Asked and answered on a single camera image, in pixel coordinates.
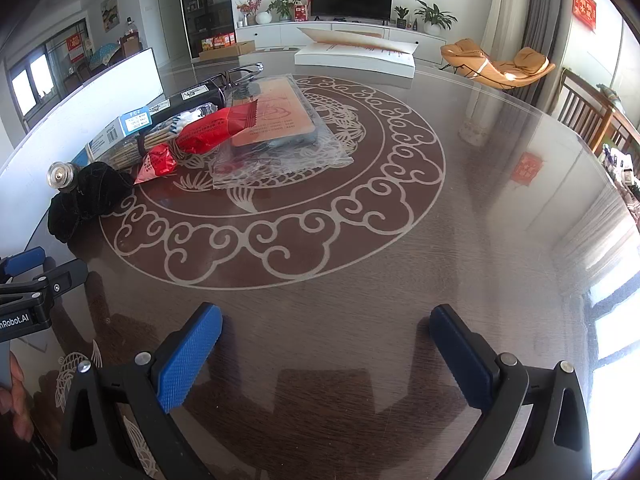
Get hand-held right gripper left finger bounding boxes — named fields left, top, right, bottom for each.
left=57, top=302, right=223, bottom=480

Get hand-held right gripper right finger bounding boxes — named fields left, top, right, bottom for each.
left=429, top=304, right=593, bottom=480

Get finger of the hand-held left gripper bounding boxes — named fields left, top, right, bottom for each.
left=0, top=247, right=47, bottom=285
left=30, top=258, right=89, bottom=306

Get bagged bundle of bamboo chopsticks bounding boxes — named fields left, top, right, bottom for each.
left=106, top=104, right=221, bottom=172

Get person's left hand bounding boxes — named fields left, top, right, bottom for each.
left=0, top=350, right=36, bottom=443

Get black velvet pouch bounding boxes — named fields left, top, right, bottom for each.
left=47, top=161, right=136, bottom=246

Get small red snack packet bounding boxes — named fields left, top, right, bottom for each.
left=132, top=142, right=179, bottom=186

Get small blue white box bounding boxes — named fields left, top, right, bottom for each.
left=84, top=105, right=153, bottom=162

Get large white flat board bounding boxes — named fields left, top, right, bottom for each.
left=0, top=47, right=165, bottom=211

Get large red snack packet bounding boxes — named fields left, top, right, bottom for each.
left=175, top=100, right=261, bottom=156

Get long black box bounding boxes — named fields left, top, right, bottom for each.
left=149, top=82, right=237, bottom=128

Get red door poster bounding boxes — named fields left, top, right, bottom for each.
left=67, top=32, right=90, bottom=64

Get table with blue cloth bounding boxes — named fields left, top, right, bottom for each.
left=90, top=42, right=124, bottom=69

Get clear bag with orange card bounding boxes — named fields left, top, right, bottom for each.
left=209, top=74, right=356, bottom=191

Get cardboard box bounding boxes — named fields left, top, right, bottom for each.
left=198, top=40, right=256, bottom=61

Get wooden chair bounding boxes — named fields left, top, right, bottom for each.
left=555, top=67, right=640, bottom=158

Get orange snack boxes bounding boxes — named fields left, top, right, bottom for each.
left=201, top=32, right=236, bottom=51

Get eyeglasses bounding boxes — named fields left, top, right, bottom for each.
left=220, top=61, right=265, bottom=87

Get orange lounge chair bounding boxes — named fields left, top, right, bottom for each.
left=440, top=39, right=557, bottom=91

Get dark glass display cabinet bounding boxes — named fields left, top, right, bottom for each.
left=177, top=0, right=236, bottom=59

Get open white gift box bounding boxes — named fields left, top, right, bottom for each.
left=294, top=26, right=420, bottom=79

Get white television cabinet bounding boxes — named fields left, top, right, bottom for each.
left=235, top=19, right=448, bottom=54

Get vase with red flowers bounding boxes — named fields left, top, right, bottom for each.
left=236, top=0, right=265, bottom=28

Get large potted plant white pot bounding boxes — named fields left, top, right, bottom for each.
left=414, top=0, right=458, bottom=36

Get grey curtain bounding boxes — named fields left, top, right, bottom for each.
left=520, top=0, right=577, bottom=111

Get leafy green potted plant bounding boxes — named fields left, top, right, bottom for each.
left=266, top=0, right=301, bottom=22

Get white sheer curtain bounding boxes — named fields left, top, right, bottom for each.
left=459, top=0, right=536, bottom=147

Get framed wall painting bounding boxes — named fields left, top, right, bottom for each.
left=100, top=0, right=120, bottom=31

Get red wall hanging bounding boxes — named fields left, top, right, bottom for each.
left=572, top=0, right=598, bottom=34

